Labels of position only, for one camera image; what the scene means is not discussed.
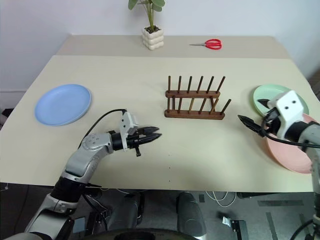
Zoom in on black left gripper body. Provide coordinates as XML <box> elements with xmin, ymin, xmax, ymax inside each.
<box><xmin>125</xmin><ymin>128</ymin><xmax>148</xmax><ymax>158</ymax></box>

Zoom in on dark rounded shape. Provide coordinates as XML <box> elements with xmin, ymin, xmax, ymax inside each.
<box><xmin>175</xmin><ymin>191</ymin><xmax>208</xmax><ymax>238</ymax></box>
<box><xmin>108</xmin><ymin>192</ymin><xmax>146</xmax><ymax>237</ymax></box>

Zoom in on dark table crossbar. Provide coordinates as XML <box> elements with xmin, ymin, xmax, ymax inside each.
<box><xmin>236</xmin><ymin>191</ymin><xmax>314</xmax><ymax>200</ymax></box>

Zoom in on blue plate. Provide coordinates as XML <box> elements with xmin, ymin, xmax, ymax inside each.
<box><xmin>34</xmin><ymin>83</ymin><xmax>92</xmax><ymax>127</ymax></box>

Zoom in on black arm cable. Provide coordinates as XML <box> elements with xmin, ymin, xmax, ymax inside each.
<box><xmin>85</xmin><ymin>108</ymin><xmax>128</xmax><ymax>144</ymax></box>
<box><xmin>260</xmin><ymin>113</ymin><xmax>317</xmax><ymax>151</ymax></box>

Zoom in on red-handled scissors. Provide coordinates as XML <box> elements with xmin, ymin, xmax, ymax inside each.
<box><xmin>188</xmin><ymin>38</ymin><xmax>223</xmax><ymax>51</ymax></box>

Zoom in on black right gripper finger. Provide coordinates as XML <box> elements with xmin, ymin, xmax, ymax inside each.
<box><xmin>237</xmin><ymin>114</ymin><xmax>266</xmax><ymax>138</ymax></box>
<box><xmin>256</xmin><ymin>98</ymin><xmax>274</xmax><ymax>109</ymax></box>

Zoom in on white cable on floor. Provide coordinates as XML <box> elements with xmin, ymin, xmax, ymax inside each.
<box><xmin>199</xmin><ymin>190</ymin><xmax>238</xmax><ymax>208</ymax></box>

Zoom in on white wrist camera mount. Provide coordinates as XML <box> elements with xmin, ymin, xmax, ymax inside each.
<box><xmin>268</xmin><ymin>89</ymin><xmax>310</xmax><ymax>140</ymax></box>
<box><xmin>118</xmin><ymin>111</ymin><xmax>140</xmax><ymax>141</ymax></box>

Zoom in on pink plate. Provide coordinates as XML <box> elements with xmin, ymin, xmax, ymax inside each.
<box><xmin>264</xmin><ymin>113</ymin><xmax>320</xmax><ymax>174</ymax></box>

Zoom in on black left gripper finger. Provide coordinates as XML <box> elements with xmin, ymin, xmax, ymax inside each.
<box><xmin>141</xmin><ymin>133</ymin><xmax>163</xmax><ymax>145</ymax></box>
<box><xmin>138</xmin><ymin>126</ymin><xmax>161</xmax><ymax>137</ymax></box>

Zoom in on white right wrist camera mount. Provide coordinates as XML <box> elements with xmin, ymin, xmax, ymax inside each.
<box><xmin>268</xmin><ymin>89</ymin><xmax>310</xmax><ymax>140</ymax></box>

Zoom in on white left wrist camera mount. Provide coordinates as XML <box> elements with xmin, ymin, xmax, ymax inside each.
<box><xmin>118</xmin><ymin>111</ymin><xmax>140</xmax><ymax>141</ymax></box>

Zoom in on green plate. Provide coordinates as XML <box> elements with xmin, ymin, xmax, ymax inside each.
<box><xmin>252</xmin><ymin>84</ymin><xmax>310</xmax><ymax>118</ymax></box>

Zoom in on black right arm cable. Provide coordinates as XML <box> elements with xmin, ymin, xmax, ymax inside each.
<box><xmin>260</xmin><ymin>113</ymin><xmax>317</xmax><ymax>151</ymax></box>

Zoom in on wooden dish rack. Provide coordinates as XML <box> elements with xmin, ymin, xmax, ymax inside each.
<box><xmin>164</xmin><ymin>75</ymin><xmax>232</xmax><ymax>121</ymax></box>

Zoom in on green plant in white pot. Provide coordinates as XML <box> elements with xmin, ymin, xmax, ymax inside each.
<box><xmin>128</xmin><ymin>0</ymin><xmax>166</xmax><ymax>52</ymax></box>

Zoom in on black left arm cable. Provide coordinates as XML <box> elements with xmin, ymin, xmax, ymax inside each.
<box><xmin>85</xmin><ymin>108</ymin><xmax>128</xmax><ymax>144</ymax></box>

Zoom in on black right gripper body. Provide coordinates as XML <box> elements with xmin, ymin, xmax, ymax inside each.
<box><xmin>260</xmin><ymin>107</ymin><xmax>282</xmax><ymax>138</ymax></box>

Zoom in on black metal bracket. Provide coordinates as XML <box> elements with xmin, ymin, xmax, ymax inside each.
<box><xmin>218</xmin><ymin>211</ymin><xmax>249</xmax><ymax>240</ymax></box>

